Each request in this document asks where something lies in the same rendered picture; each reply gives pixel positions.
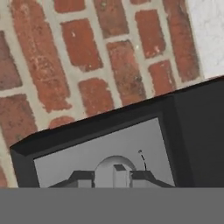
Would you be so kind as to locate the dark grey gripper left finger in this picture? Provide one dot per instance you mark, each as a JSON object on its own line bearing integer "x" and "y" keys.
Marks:
{"x": 81, "y": 176}

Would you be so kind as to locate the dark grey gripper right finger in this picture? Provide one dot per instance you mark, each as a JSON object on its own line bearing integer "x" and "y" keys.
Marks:
{"x": 143, "y": 176}

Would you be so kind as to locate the white round stove knob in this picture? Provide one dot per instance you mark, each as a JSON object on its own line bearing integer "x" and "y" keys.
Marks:
{"x": 108, "y": 172}

